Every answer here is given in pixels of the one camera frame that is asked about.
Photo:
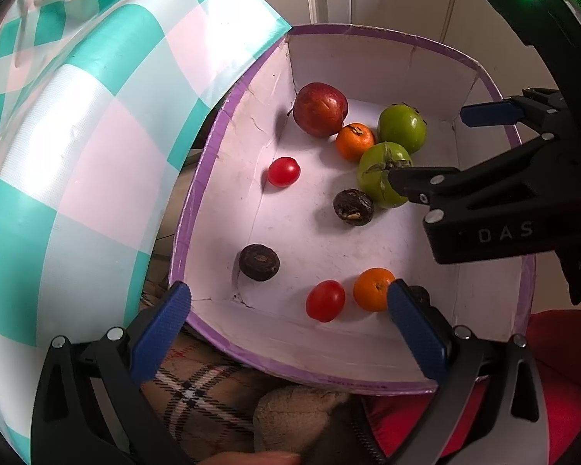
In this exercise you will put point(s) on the beige fleece cloth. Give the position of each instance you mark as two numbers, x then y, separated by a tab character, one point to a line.
300	411

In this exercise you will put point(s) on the person's left hand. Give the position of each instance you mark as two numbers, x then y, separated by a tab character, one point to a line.
256	460

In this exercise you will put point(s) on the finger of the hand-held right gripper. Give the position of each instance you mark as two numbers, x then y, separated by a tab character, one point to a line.
489	112
435	184

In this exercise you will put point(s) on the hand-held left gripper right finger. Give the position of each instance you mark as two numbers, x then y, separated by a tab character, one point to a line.
419	334

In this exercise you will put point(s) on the beige plaid cloth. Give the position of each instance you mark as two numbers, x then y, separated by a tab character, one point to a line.
198	387

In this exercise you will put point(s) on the green round fruit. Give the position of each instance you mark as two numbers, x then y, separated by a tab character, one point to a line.
402	128
375	179

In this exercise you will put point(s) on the dark brown wrinkled fruit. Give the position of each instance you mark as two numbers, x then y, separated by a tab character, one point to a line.
353	206
259	262

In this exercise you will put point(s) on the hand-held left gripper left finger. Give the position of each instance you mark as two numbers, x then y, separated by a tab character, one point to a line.
160	334

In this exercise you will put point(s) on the red cloth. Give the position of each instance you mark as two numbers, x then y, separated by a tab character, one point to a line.
571	373

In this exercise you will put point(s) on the orange tangerine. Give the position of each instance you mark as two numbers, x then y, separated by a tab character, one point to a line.
354	144
370	290

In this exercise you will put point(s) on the red apple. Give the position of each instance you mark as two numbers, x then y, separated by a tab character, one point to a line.
319	109

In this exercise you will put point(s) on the red cherry tomato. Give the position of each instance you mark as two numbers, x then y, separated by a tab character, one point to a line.
283	172
325	300

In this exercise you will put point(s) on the purple-rimmed white cardboard box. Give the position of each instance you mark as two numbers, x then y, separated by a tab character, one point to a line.
310	232

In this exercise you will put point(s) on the teal and pink checkered lid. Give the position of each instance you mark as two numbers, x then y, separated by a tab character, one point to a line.
77	155

